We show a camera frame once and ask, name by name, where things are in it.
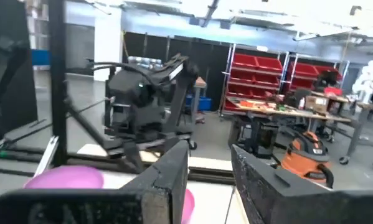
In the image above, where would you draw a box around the orange shop vacuum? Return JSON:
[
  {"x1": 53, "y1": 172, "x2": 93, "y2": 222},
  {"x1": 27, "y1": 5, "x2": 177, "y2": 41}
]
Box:
[{"x1": 280, "y1": 130, "x2": 335, "y2": 189}]

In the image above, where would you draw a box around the black vacuum hose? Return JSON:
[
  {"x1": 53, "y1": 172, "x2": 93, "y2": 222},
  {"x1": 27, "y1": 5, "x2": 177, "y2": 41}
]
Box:
[{"x1": 316, "y1": 162, "x2": 335, "y2": 189}]

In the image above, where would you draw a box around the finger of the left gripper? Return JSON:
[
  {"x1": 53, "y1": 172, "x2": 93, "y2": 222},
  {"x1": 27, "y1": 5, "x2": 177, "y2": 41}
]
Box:
[
  {"x1": 123, "y1": 139, "x2": 135, "y2": 174},
  {"x1": 132, "y1": 139, "x2": 144, "y2": 174}
]

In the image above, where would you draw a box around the purple plate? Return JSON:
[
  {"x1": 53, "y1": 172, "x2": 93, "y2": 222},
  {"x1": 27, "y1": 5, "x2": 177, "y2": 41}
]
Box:
[{"x1": 23, "y1": 164, "x2": 105, "y2": 190}]

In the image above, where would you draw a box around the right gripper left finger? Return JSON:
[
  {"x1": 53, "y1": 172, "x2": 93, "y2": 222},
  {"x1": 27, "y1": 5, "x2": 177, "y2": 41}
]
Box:
[{"x1": 0, "y1": 139, "x2": 191, "y2": 224}]

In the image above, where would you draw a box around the cluttered wooden workbench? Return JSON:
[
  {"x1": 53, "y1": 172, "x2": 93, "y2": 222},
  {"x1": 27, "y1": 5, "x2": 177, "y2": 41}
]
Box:
[{"x1": 225, "y1": 95, "x2": 352, "y2": 156}]

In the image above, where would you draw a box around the white humanoid figure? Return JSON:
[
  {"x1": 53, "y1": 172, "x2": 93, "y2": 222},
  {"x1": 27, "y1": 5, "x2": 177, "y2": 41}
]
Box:
[{"x1": 351, "y1": 60, "x2": 373, "y2": 104}]

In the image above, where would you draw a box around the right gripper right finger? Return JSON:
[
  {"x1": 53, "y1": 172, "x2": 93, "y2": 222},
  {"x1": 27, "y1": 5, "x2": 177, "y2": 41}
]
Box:
[{"x1": 230, "y1": 144, "x2": 373, "y2": 224}]

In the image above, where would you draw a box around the red bin shelf rack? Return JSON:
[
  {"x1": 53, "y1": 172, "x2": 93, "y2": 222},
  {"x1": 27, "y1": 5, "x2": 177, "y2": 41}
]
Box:
[
  {"x1": 219, "y1": 43, "x2": 288, "y2": 118},
  {"x1": 285, "y1": 54, "x2": 351, "y2": 94}
]

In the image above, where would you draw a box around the black partition panel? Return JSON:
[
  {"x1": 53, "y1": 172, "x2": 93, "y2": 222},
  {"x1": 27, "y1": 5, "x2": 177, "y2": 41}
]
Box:
[{"x1": 0, "y1": 0, "x2": 39, "y2": 138}]

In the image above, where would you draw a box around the pink plate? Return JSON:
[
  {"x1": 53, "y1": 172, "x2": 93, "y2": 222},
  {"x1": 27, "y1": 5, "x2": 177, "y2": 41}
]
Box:
[{"x1": 181, "y1": 188, "x2": 196, "y2": 224}]

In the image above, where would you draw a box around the cardboard box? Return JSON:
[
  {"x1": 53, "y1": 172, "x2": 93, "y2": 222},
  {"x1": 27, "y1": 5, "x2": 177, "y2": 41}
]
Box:
[{"x1": 304, "y1": 95, "x2": 331, "y2": 114}]

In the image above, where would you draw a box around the blue storage bin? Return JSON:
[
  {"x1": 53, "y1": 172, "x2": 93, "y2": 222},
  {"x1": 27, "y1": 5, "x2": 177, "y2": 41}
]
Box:
[{"x1": 186, "y1": 95, "x2": 213, "y2": 112}]

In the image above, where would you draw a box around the grey rolling table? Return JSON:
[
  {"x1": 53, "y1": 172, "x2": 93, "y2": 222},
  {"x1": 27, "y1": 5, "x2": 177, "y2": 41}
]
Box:
[{"x1": 338, "y1": 99, "x2": 373, "y2": 169}]

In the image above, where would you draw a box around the black cabinet under workbench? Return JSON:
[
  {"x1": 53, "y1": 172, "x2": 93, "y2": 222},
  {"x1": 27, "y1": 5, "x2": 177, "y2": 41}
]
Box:
[{"x1": 235, "y1": 119, "x2": 280, "y2": 158}]

